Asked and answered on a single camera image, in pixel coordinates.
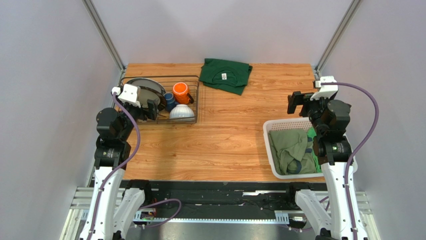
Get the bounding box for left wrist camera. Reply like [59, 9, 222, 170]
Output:
[111, 84, 141, 108]

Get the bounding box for white laundry basket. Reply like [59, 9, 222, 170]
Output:
[263, 117, 358, 181]

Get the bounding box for green rimmed round plate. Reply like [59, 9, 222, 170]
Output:
[126, 77, 166, 95]

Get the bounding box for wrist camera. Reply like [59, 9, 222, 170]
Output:
[310, 75, 338, 101]
[111, 84, 141, 108]

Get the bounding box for right aluminium frame post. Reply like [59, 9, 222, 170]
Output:
[314, 0, 363, 76]

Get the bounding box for black wire dish rack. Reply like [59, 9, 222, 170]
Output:
[111, 75, 200, 124]

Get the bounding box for dark green folded shirt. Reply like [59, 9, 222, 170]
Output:
[199, 58, 253, 96]

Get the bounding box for olive green shirt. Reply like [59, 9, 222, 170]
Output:
[268, 128, 317, 176]

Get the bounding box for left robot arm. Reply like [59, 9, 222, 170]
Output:
[79, 101, 151, 240]

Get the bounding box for aluminium frame post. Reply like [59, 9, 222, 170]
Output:
[82, 0, 126, 73]
[314, 0, 363, 76]

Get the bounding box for orange mug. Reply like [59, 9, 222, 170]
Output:
[172, 82, 194, 105]

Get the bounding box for bright green cloth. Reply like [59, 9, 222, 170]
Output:
[306, 127, 322, 173]

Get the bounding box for blue mug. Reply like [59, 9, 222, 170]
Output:
[163, 92, 178, 113]

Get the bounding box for white ribbed bowl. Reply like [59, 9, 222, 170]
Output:
[169, 104, 195, 121]

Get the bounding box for brown rimmed round plate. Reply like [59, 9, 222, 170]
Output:
[138, 87, 166, 112]

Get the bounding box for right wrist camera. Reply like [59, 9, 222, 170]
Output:
[310, 75, 338, 101]

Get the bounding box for left aluminium frame post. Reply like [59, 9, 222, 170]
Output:
[82, 0, 126, 73]

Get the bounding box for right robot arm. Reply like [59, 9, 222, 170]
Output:
[287, 91, 369, 240]

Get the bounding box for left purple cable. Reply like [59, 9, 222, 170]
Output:
[85, 93, 183, 240]

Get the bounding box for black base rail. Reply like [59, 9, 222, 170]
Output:
[89, 179, 329, 222]

